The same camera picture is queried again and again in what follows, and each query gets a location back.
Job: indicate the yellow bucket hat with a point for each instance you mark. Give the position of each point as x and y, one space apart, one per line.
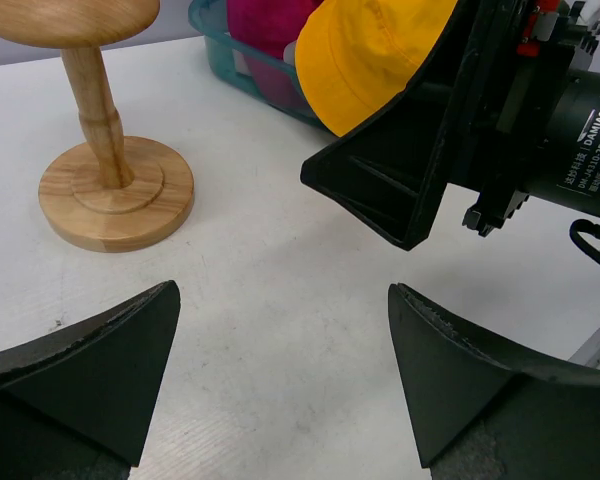
353 57

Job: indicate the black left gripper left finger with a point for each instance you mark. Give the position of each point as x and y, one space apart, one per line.
77 403

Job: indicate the wooden hat stand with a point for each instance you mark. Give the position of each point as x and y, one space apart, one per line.
112 193

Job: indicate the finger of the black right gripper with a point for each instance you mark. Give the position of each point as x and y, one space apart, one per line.
385 171

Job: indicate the magenta baseball cap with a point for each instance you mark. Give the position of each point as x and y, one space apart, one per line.
271 28

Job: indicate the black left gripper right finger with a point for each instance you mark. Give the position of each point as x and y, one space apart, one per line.
484 407

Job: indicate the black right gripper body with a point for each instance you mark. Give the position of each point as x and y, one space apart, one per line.
535 127

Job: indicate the teal plastic basket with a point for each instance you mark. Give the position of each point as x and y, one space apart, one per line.
226 55

